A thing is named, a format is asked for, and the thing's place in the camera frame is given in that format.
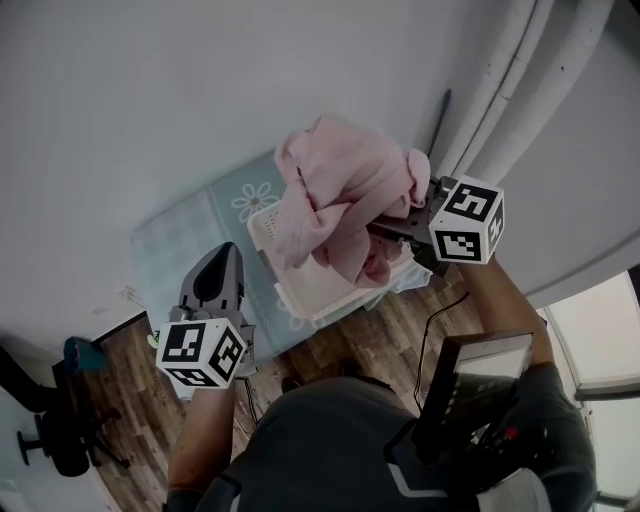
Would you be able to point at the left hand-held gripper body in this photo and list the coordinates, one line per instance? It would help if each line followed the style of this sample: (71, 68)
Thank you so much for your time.
(195, 350)

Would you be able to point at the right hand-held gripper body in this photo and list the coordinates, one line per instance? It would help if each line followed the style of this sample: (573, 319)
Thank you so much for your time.
(465, 220)

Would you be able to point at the pink clothes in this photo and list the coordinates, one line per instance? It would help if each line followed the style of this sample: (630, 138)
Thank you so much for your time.
(345, 185)

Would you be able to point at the white plastic laundry basket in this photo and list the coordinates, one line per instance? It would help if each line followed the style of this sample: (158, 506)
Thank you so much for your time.
(320, 290)

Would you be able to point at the person's right forearm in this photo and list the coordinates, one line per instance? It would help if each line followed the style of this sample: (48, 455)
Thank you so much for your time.
(500, 310)

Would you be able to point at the person's left forearm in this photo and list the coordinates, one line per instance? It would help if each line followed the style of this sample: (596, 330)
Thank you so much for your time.
(205, 440)

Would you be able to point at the black thin rod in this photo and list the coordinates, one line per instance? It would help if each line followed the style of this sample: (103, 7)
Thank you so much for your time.
(440, 120)

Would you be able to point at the pale green floral tablecloth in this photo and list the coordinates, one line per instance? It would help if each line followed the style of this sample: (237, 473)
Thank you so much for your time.
(175, 240)

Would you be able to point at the black swivel chair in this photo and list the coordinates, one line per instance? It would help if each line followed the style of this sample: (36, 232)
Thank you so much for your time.
(65, 435)

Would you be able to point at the person's grey shirt torso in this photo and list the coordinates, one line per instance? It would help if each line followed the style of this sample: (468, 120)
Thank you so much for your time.
(325, 445)

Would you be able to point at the black chest-mounted screen device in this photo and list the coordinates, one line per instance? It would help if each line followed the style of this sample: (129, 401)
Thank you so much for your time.
(470, 390)

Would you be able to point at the black framed window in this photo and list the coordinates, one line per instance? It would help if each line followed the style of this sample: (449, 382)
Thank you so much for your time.
(600, 340)

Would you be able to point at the white wall pipes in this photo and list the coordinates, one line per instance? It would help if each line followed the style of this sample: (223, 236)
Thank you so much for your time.
(530, 75)

